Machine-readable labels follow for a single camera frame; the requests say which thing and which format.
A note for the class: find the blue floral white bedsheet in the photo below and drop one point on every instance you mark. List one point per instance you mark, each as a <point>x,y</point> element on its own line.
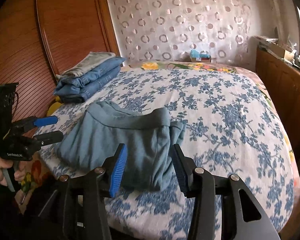
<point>158,215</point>

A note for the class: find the blue item on box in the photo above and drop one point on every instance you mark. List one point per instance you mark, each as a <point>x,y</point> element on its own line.
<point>196,56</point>

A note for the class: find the colourful floral pink blanket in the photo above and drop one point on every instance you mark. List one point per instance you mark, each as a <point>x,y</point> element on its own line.
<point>190,66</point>

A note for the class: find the yellow plush toy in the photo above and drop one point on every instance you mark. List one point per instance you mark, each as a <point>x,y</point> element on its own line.
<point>54,105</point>

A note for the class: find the grey-blue pants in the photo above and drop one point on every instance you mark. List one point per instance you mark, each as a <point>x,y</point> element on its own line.
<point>148,138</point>

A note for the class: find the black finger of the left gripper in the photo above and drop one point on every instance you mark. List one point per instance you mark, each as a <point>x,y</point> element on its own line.
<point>48,138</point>

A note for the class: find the cardboard box on cabinet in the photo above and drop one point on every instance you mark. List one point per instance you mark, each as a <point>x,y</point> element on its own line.
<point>271,45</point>

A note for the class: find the long brown wooden cabinet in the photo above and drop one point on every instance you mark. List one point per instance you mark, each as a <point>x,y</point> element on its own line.
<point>283,85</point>

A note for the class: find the folded light grey jeans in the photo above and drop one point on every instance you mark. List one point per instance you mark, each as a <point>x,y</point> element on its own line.
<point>92,60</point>

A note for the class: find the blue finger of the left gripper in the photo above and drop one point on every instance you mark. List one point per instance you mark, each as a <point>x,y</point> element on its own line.
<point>27,124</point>

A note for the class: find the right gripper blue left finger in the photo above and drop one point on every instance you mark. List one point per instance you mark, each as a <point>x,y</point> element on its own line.
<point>116,169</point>

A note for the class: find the folded blue jeans stack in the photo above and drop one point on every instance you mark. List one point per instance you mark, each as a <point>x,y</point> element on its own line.
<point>80,89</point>

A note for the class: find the brown wooden louvred wardrobe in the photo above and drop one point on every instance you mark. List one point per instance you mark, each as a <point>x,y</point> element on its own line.
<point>40,39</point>

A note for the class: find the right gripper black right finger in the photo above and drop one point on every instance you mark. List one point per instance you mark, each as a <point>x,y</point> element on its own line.
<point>183,167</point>

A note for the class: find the circle-patterned sheer curtain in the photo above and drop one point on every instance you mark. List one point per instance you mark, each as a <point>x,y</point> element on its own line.
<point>168,30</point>

